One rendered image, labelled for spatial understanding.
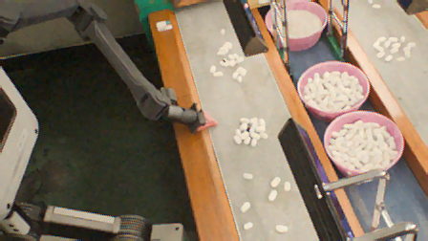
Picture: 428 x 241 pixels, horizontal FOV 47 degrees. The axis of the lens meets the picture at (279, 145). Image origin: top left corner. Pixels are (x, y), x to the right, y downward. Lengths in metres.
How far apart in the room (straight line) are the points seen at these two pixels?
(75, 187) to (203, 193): 1.30
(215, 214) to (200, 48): 0.84
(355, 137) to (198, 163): 0.55
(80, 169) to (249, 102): 1.29
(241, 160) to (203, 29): 0.76
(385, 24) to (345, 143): 0.68
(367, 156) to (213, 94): 0.64
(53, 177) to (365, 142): 1.79
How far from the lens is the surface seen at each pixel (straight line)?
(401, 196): 1.66
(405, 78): 1.93
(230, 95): 1.88
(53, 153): 2.99
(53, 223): 1.56
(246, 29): 1.58
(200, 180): 1.61
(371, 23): 2.17
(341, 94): 1.85
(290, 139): 1.25
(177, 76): 1.97
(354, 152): 1.67
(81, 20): 1.80
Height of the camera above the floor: 2.06
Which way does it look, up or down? 51 degrees down
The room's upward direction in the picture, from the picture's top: 6 degrees counter-clockwise
